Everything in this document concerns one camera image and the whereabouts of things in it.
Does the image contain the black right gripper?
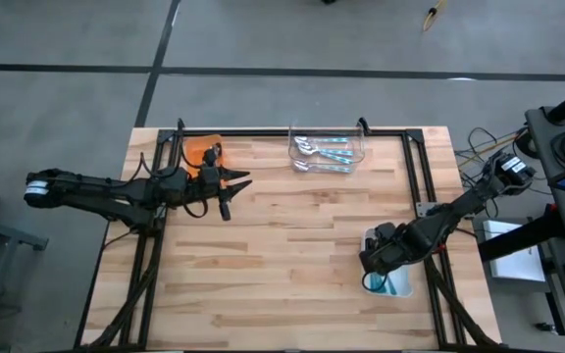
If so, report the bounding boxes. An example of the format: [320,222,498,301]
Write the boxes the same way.
[358,229,414,277]

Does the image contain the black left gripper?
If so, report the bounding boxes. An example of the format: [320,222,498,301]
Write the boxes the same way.
[163,165,254,208]

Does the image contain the clear plastic bin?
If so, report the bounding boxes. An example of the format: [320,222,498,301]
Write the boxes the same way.
[287,125,367,177]

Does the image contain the white plastic tray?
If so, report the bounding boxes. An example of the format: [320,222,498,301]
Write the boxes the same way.
[362,227,416,299]

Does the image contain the orange translucent plastic bin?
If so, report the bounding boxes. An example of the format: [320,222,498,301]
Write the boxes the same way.
[183,132,226,183]

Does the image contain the white box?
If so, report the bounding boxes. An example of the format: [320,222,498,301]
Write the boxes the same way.
[482,219,547,283]

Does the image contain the grey equipment cart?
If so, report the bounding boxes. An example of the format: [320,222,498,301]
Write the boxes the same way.
[525,77,565,241]

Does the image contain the yellow and black floor tool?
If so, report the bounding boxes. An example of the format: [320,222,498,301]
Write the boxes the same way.
[422,0,448,31]

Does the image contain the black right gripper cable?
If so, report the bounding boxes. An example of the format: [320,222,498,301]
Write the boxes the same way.
[360,271,389,294]

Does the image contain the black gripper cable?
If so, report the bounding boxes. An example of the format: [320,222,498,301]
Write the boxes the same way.
[181,195,210,221]
[360,271,389,294]

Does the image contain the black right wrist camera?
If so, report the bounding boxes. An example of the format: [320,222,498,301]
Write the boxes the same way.
[373,222,398,241]

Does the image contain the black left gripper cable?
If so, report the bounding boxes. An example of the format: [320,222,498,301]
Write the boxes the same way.
[181,195,210,221]

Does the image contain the black metal table frame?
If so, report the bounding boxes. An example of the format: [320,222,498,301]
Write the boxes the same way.
[72,117,497,352]

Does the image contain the loose floor cables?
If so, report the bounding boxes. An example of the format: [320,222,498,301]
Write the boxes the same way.
[453,126,532,171]

